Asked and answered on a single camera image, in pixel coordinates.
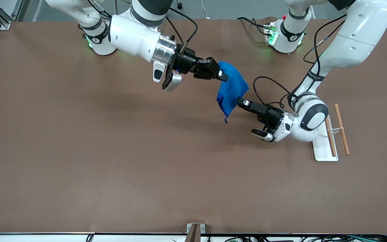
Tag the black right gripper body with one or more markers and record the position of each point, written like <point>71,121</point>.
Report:
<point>185,62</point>

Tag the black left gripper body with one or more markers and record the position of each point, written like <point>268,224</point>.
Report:
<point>271,117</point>

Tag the blue towel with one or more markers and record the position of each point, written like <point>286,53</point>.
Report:
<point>232,87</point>

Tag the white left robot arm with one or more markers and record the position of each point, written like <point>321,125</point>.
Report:
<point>354,40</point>

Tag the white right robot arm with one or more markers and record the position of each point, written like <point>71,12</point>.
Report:
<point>133,33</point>

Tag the chair base with caster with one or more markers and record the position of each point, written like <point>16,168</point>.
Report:
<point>179,5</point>

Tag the white rack with wooden bars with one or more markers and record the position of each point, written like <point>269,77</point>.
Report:
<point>324,152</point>

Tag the brown table cover sheet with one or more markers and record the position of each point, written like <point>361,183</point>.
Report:
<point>113,161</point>

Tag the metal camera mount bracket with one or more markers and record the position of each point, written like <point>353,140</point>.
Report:
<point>195,233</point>

